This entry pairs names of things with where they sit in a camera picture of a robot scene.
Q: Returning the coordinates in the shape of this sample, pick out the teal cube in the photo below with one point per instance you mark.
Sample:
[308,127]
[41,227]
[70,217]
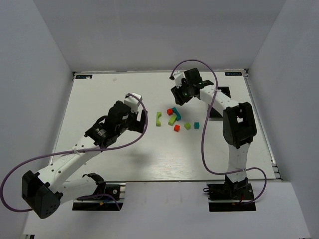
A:
[196,125]

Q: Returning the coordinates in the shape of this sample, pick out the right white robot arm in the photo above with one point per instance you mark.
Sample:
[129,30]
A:
[238,127]

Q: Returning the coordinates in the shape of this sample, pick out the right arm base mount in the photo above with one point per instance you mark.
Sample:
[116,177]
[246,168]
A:
[221,199]

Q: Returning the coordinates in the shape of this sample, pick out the red cube front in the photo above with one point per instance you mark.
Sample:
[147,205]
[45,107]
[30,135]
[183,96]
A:
[176,128]

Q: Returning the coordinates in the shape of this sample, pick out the right blue corner label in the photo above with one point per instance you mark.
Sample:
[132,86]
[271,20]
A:
[233,73]

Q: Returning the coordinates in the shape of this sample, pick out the black plastic box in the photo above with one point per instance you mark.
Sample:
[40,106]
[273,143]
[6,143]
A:
[221,102]

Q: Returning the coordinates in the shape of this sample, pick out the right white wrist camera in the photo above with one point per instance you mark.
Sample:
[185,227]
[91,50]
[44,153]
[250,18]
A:
[177,77]

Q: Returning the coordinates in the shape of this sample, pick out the green cube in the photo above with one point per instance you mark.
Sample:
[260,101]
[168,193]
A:
[187,126]

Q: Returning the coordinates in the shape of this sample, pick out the green rectangular block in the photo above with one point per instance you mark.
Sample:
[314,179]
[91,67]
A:
[172,120]

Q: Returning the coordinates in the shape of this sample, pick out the green arch block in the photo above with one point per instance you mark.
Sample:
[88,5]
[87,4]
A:
[158,122]

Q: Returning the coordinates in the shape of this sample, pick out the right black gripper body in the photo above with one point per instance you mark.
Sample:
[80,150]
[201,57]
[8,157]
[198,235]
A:
[179,95]

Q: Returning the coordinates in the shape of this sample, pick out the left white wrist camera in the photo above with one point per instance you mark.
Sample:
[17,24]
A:
[133,102]

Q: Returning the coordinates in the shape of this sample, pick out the blue corner label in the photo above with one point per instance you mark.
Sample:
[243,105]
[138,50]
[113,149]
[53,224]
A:
[83,76]
[233,73]

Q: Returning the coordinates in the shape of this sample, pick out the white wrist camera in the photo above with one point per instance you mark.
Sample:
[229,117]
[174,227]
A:
[133,102]
[177,77]

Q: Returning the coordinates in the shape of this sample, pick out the teal arch block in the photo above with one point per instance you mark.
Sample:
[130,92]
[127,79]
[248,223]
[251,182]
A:
[175,111]

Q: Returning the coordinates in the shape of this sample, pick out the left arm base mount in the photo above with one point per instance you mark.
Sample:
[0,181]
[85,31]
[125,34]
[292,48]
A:
[110,199]

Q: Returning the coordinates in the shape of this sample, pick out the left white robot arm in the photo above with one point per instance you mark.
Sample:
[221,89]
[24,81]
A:
[45,190]

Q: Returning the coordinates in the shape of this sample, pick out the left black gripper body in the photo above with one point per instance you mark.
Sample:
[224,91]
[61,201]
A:
[137,123]

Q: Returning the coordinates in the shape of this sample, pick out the left blue corner label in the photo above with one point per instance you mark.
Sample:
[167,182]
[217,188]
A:
[83,76]

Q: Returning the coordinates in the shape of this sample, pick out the red cube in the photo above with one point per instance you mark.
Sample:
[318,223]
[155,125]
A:
[176,128]
[169,112]

